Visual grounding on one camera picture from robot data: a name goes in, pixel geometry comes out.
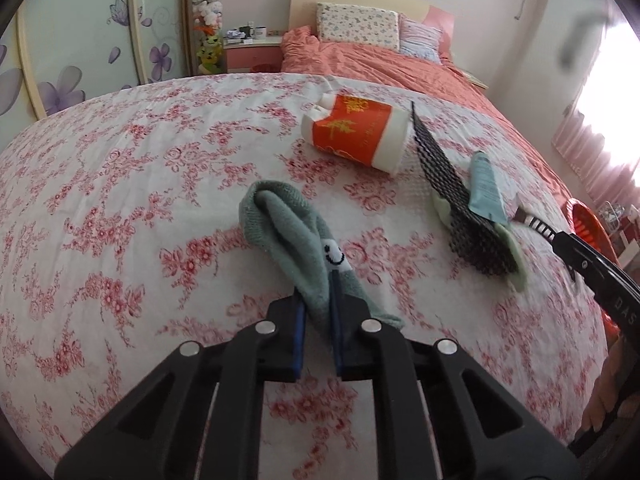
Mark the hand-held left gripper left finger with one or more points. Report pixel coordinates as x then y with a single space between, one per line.
299 340

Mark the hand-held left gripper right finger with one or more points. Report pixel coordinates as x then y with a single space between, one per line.
340 345

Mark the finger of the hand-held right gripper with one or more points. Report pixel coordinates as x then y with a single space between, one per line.
570 247

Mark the orange plastic laundry basket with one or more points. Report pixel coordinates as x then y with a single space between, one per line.
587 225

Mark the green smiley sock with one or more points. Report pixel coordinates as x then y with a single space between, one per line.
295 240

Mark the person's right hand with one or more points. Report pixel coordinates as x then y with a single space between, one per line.
607 390

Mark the pale green cloth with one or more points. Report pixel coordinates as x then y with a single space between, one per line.
517 265

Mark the teal tube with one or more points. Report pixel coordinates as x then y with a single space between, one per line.
485 185

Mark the pink curtain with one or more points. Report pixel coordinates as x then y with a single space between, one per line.
595 135

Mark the pale wooden nightstand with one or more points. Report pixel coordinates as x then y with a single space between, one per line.
472 76

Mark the pink floral sheet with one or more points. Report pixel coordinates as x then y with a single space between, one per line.
150 210

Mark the red white paper cup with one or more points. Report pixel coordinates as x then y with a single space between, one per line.
360 130

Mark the orange duvet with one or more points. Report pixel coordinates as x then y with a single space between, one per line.
400 75

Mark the pink striped pillow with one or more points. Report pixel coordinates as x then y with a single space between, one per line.
420 40

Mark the small red bin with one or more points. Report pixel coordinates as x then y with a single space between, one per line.
261 66

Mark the pink white nightstand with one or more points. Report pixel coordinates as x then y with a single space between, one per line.
250 52

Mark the floral print pillow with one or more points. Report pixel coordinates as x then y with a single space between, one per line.
357 25

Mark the white mug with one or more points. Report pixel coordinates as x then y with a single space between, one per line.
258 31

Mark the dark mug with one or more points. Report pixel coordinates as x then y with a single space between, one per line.
245 31

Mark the cream pink headboard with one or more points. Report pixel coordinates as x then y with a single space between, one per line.
305 5

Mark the clear tube of plush toys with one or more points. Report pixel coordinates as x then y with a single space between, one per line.
207 15

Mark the sliding wardrobe with purple flowers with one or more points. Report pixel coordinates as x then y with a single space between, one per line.
75 60

